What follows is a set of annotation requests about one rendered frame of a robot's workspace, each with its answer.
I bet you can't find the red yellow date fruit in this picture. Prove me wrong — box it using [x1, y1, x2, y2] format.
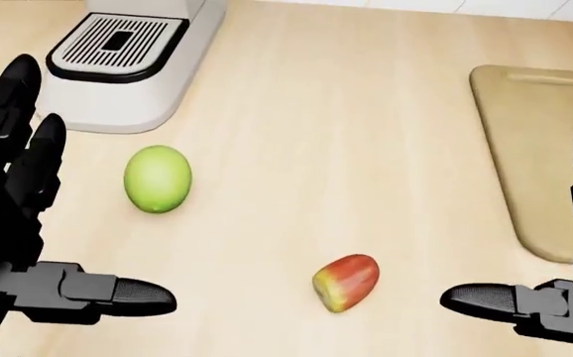
[311, 253, 381, 314]

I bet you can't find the tan wooden cutting board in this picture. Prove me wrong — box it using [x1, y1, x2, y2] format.
[468, 63, 573, 265]

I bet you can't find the green lime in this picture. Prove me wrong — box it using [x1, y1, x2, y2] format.
[123, 144, 193, 214]

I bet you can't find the white coffee machine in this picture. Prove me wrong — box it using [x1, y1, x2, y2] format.
[45, 0, 228, 134]

